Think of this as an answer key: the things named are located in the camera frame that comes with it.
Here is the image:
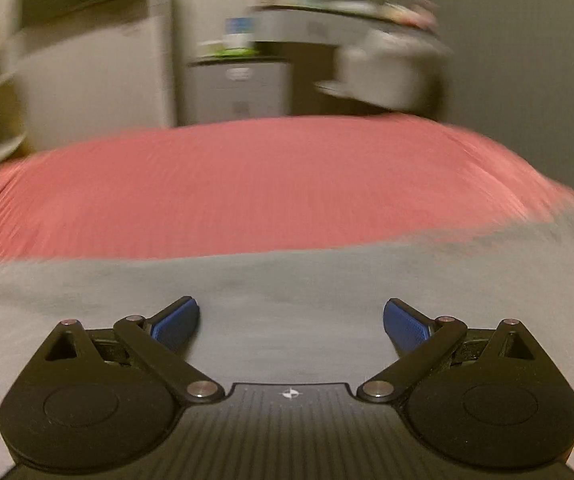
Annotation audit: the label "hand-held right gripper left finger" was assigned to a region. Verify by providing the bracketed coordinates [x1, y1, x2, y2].
[42, 296, 226, 405]

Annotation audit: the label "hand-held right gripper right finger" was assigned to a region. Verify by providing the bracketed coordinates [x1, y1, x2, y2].
[357, 297, 538, 404]

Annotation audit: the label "grey pants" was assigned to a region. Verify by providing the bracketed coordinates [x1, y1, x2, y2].
[0, 205, 574, 480]

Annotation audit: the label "red ribbed bedspread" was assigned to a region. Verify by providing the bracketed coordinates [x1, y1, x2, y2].
[0, 114, 574, 264]

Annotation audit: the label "grey cabinet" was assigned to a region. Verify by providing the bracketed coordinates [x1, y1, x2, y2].
[186, 56, 292, 125]

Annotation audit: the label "white chair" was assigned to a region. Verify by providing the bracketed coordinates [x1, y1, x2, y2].
[316, 29, 448, 113]

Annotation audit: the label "white tall cabinet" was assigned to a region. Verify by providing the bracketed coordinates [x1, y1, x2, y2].
[14, 0, 176, 133]

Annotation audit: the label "blue white box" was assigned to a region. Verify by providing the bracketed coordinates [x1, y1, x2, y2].
[223, 16, 254, 49]

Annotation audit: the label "white desk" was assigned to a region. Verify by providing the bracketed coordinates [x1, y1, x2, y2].
[249, 2, 450, 48]

